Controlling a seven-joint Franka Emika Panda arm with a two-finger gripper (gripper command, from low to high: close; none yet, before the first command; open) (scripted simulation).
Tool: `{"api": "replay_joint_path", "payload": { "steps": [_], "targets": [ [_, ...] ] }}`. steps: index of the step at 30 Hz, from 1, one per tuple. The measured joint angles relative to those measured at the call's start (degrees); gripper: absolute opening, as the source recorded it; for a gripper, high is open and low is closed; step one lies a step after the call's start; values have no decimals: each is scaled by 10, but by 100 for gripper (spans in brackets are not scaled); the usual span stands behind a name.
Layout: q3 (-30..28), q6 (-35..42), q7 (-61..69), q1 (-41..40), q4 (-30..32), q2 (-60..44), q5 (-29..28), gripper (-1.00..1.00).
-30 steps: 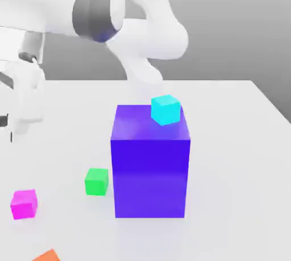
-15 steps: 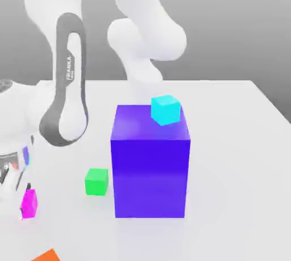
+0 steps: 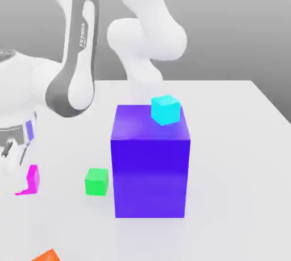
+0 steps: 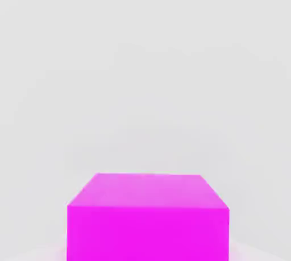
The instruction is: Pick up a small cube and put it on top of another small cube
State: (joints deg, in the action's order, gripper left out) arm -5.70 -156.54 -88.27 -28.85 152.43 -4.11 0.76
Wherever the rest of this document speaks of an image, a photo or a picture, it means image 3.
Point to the small cyan cube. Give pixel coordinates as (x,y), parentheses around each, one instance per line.
(165,110)

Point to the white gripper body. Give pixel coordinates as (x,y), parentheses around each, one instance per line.
(15,161)

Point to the large orange box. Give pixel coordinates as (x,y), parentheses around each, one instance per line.
(48,256)

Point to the small green cube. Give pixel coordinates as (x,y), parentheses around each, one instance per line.
(96,182)

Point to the small magenta cube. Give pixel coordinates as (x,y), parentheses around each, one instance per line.
(33,179)

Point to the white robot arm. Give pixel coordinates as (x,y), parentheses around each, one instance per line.
(145,15)

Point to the large purple box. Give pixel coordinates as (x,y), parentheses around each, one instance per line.
(150,174)

